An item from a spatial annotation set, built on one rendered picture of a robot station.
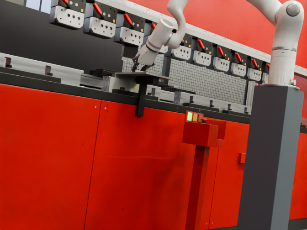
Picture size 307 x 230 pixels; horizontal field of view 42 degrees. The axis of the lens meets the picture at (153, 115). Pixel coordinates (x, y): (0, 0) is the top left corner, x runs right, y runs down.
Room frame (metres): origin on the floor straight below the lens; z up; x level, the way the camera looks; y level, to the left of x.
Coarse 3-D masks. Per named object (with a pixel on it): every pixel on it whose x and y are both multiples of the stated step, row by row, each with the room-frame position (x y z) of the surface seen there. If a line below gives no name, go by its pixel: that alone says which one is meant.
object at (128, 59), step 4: (124, 44) 2.26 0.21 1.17; (128, 44) 2.28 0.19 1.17; (124, 48) 2.26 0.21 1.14; (128, 48) 2.28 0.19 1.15; (132, 48) 2.30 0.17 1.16; (136, 48) 2.32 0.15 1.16; (124, 52) 2.27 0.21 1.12; (128, 52) 2.28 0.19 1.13; (132, 52) 2.30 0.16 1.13; (136, 52) 2.32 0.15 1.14; (124, 56) 2.27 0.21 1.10; (128, 56) 2.29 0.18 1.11; (132, 56) 2.31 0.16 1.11; (124, 60) 2.28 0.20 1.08; (128, 60) 2.30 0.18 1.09
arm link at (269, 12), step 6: (246, 0) 2.05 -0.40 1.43; (252, 0) 2.01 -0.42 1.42; (258, 0) 1.99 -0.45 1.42; (264, 0) 1.99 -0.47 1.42; (270, 0) 2.00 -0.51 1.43; (276, 0) 2.04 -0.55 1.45; (258, 6) 2.02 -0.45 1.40; (264, 6) 2.01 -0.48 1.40; (270, 6) 2.02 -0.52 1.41; (276, 6) 2.04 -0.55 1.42; (264, 12) 2.04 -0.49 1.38; (270, 12) 2.04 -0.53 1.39; (276, 12) 2.04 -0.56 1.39; (270, 18) 2.06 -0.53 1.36
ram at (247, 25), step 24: (96, 0) 2.08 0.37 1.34; (144, 0) 2.29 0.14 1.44; (168, 0) 2.41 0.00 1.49; (192, 0) 2.54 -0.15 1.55; (216, 0) 2.69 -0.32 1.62; (240, 0) 2.86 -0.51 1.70; (288, 0) 3.27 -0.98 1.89; (192, 24) 2.56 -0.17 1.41; (216, 24) 2.71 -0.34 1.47; (240, 24) 2.88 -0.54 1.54; (264, 24) 3.07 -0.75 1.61; (240, 48) 2.91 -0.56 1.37; (264, 48) 3.10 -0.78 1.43
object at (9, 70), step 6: (6, 72) 1.76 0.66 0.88; (12, 72) 1.78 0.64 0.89; (18, 72) 1.80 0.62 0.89; (24, 72) 1.82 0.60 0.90; (30, 72) 1.84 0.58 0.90; (36, 78) 1.86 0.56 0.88; (42, 78) 1.88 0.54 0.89; (48, 78) 1.90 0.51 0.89; (54, 78) 1.92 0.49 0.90; (60, 78) 1.94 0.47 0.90
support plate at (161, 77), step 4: (124, 72) 2.17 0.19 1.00; (128, 72) 2.14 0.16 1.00; (132, 72) 2.12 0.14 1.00; (136, 72) 2.09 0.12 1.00; (140, 72) 2.07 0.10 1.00; (144, 72) 2.04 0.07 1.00; (128, 76) 2.26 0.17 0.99; (132, 76) 2.23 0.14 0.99; (136, 76) 2.21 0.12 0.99; (156, 76) 2.09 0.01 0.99; (160, 76) 2.10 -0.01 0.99; (164, 76) 2.12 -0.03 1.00
